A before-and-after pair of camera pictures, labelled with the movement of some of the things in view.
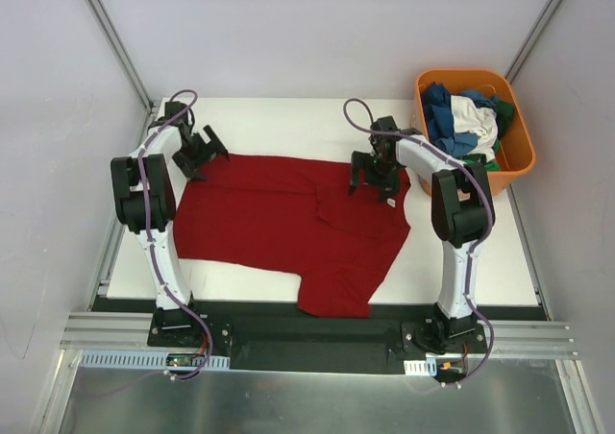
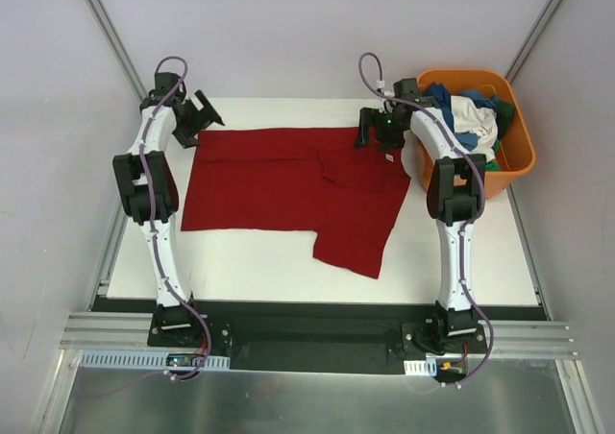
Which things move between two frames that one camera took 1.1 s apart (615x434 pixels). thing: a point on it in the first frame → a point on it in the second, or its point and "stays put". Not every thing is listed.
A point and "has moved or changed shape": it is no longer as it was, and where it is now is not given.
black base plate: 280,335 stays put
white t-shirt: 470,118 stays put
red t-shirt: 297,213 has moved or changed shape
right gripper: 376,177 → 376,127
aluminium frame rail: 513,340 stays put
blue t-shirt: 440,120 stays put
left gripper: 200,154 → 195,118
